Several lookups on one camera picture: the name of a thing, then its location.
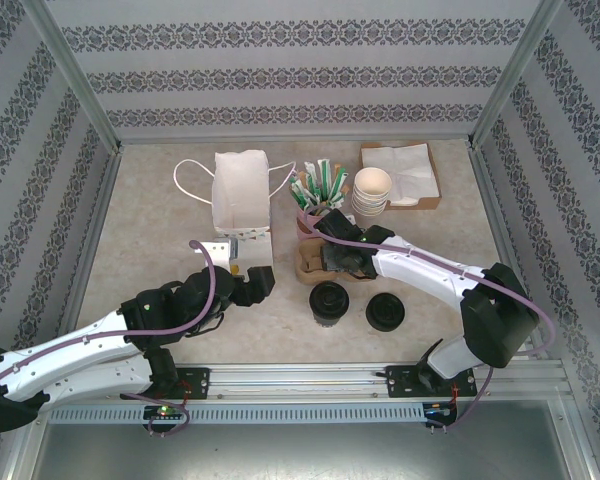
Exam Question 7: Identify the brown cardboard cup carrier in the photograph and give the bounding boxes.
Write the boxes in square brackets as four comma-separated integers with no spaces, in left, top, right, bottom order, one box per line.
[293,239,381,286]

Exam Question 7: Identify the black plastic cup lid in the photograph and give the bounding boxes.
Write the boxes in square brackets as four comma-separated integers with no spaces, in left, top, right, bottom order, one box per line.
[308,280,351,317]
[365,292,408,333]

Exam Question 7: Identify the white patterned paper bag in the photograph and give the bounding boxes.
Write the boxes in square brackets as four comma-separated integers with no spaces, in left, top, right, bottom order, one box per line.
[173,149,297,266]

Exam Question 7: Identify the white paper cup dark print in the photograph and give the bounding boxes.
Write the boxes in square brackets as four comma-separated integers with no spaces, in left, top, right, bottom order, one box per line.
[352,205,384,228]

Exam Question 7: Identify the pink cup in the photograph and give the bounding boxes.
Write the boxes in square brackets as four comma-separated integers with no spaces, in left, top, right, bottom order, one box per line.
[295,207,331,242]

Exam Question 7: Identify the black mounting plate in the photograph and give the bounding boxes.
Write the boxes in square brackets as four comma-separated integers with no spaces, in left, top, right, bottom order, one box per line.
[119,367,212,401]
[384,364,476,400]

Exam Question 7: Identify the brown cardboard napkin tray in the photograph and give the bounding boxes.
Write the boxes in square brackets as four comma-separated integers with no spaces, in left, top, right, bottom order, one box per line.
[358,141,443,212]

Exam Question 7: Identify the circuit board green light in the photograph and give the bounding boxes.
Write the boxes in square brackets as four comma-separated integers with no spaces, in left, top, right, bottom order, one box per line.
[143,405,187,420]

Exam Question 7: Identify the thin black cable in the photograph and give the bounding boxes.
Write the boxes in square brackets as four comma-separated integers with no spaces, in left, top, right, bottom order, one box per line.
[182,314,226,339]

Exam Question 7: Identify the aluminium back rail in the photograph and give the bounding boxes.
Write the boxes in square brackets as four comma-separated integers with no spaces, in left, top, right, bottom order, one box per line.
[114,132,474,146]

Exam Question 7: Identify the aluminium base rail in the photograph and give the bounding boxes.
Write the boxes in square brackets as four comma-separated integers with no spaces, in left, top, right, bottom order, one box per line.
[87,362,566,401]

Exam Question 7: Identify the grey slotted cable duct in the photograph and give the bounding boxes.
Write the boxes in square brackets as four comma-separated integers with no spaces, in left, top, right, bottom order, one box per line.
[47,402,459,426]

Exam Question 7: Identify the short purple cable loop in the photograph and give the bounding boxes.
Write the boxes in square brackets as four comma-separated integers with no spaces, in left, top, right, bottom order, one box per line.
[147,392,197,439]

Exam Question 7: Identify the aluminium frame post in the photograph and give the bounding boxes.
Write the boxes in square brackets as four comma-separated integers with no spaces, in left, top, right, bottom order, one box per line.
[467,0,565,150]
[21,0,126,151]

